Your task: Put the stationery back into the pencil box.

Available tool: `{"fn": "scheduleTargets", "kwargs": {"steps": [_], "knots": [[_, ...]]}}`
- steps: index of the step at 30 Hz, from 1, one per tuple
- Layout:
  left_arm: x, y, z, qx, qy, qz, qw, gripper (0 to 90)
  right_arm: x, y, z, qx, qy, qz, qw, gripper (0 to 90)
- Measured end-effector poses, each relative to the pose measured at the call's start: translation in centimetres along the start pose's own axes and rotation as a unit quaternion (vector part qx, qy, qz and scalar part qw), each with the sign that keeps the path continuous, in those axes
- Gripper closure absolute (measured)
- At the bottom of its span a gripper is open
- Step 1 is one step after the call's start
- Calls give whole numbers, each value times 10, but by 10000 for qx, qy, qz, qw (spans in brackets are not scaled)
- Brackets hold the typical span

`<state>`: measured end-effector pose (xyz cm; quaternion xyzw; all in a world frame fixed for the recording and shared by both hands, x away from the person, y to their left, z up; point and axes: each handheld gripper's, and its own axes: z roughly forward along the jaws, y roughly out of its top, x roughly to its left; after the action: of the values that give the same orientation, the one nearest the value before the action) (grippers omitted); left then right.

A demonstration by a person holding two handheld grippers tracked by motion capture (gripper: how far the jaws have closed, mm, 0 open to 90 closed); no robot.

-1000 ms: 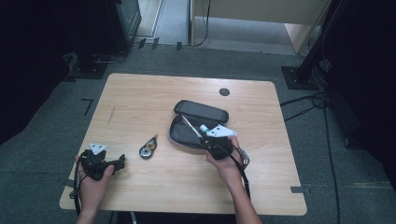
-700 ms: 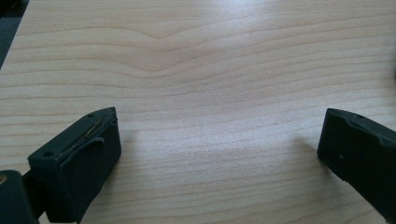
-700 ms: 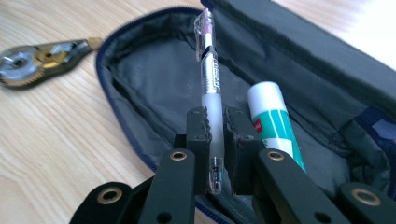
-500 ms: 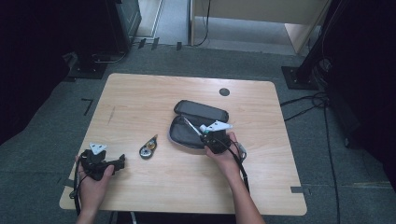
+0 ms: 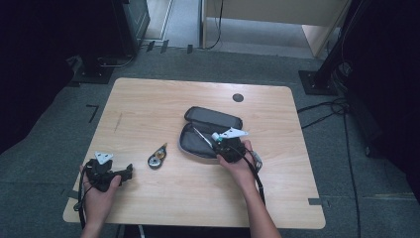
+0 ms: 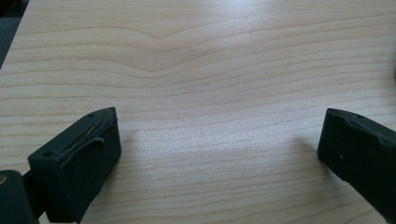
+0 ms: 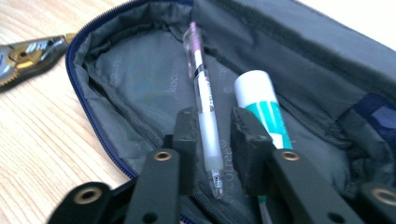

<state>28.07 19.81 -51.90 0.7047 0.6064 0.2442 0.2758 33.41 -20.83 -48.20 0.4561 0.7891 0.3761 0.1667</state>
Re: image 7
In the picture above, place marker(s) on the white green glue stick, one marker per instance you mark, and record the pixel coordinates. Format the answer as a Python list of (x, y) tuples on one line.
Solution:
[(260, 96)]

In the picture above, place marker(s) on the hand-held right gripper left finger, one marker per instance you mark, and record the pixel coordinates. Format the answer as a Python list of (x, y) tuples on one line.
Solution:
[(186, 149)]

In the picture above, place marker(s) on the grey zip pencil case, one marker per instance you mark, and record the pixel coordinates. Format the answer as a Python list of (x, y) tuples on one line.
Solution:
[(140, 81)]

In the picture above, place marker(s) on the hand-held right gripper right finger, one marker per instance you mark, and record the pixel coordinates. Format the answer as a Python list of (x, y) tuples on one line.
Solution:
[(252, 149)]

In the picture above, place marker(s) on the clear white pen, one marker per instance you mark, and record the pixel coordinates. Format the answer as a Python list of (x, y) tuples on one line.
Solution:
[(204, 90)]

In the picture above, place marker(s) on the black gold correction tape dispenser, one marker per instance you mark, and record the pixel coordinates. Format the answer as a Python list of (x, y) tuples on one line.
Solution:
[(28, 57)]

